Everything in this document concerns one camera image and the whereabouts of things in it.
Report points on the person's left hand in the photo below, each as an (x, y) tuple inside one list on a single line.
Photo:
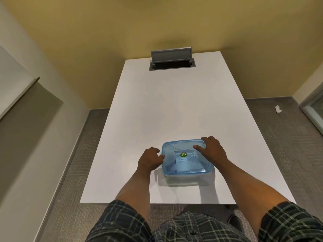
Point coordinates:
[(149, 160)]

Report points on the person's right hand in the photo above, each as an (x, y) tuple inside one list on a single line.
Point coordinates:
[(214, 152)]

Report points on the person's left thumb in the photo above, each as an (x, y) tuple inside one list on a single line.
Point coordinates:
[(161, 156)]

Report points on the person's right thumb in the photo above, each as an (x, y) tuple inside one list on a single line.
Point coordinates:
[(199, 148)]

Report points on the blue plastic container lid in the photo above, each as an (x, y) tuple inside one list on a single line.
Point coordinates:
[(181, 161)]

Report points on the clear plastic food container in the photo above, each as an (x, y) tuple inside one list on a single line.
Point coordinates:
[(186, 175)]

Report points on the person's left forearm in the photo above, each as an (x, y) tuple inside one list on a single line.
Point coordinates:
[(136, 191)]

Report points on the person's right forearm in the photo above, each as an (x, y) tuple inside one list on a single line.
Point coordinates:
[(247, 191)]

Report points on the dark plaid shirt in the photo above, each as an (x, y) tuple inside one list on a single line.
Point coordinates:
[(196, 229)]

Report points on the black shoe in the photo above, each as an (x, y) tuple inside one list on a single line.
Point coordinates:
[(234, 221)]

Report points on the crumpled white paper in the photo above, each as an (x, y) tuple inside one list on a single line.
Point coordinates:
[(278, 109)]

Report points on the grey framed glass door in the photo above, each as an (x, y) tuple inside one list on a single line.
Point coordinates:
[(313, 108)]

